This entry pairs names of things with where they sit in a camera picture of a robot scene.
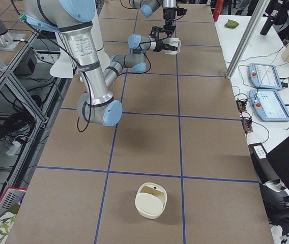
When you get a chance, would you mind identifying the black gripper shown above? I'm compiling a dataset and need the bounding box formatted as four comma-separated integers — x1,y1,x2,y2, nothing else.
155,40,171,52
163,7,177,34

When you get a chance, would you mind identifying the white mug with handle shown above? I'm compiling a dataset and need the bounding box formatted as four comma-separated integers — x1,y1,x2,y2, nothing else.
163,37,181,55

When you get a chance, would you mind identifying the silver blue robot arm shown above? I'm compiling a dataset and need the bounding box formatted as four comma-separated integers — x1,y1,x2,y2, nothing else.
20,1,175,126
120,0,178,37

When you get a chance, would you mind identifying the red bottle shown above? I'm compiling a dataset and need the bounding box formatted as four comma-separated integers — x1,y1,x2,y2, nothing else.
213,0,224,22

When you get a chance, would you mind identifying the green cloth pouch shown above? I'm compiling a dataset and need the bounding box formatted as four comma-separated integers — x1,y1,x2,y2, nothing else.
224,19,239,29

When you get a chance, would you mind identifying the upper blue teach pendant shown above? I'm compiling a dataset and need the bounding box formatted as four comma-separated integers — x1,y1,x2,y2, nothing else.
248,63,283,90

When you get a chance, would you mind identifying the blue teach pendant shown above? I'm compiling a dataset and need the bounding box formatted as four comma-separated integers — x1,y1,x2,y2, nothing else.
248,89,289,122
248,63,283,90

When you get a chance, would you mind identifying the lower blue teach pendant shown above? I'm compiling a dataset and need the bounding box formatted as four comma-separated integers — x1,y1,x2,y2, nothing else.
248,89,289,122

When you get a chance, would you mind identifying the cream lidded container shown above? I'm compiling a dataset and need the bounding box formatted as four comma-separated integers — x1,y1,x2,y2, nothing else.
134,182,167,220

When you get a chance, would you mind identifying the black printer device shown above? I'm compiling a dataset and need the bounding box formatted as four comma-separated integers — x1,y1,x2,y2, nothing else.
248,143,289,227

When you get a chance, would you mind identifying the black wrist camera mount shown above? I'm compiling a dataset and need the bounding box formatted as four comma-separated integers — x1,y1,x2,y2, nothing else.
149,26,167,41

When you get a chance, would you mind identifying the aluminium frame post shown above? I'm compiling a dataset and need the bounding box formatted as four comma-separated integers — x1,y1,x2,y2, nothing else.
225,0,270,80

